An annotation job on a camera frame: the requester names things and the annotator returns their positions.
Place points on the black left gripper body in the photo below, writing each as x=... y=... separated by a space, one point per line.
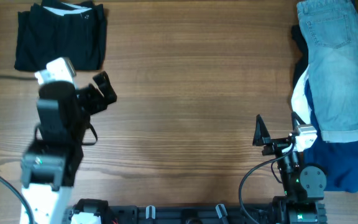
x=93 y=101

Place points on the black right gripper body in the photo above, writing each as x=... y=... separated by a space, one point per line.
x=276 y=146

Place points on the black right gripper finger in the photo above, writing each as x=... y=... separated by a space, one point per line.
x=297 y=123
x=261 y=135

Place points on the black shorts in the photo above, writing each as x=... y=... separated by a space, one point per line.
x=54 y=29

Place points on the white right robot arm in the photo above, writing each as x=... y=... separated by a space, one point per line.
x=303 y=184

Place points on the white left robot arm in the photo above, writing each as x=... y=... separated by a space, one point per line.
x=51 y=161

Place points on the light blue denim shorts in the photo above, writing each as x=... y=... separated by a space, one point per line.
x=330 y=29

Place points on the dark blue garment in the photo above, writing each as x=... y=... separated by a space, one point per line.
x=338 y=160

